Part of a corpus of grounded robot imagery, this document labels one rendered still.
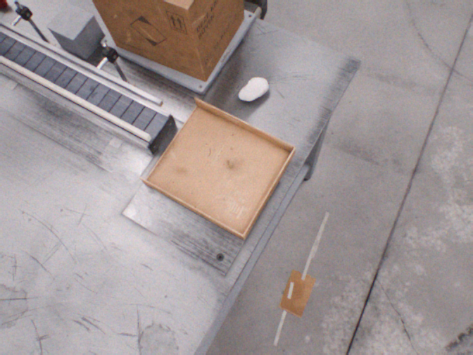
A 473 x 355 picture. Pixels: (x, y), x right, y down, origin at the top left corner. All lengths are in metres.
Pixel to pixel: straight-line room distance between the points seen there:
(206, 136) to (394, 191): 1.12
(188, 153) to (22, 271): 0.49
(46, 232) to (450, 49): 2.07
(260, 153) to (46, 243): 0.58
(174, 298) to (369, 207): 1.17
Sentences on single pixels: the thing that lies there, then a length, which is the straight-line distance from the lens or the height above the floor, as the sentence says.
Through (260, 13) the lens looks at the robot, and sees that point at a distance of 2.12.
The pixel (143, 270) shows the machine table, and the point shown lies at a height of 0.83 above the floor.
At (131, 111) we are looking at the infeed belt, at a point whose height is 0.88.
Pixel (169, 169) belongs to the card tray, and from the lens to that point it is 1.04.
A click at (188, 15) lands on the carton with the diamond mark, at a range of 0.93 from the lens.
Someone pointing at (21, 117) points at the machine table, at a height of 0.83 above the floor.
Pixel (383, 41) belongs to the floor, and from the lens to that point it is 2.36.
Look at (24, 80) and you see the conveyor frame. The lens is 1.28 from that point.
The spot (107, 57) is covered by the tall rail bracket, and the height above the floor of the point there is 0.96.
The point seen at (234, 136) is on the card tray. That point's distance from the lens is 1.05.
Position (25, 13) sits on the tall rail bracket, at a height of 0.96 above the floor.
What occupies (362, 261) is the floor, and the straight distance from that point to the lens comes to 1.84.
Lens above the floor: 1.77
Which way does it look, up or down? 69 degrees down
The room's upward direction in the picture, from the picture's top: 11 degrees counter-clockwise
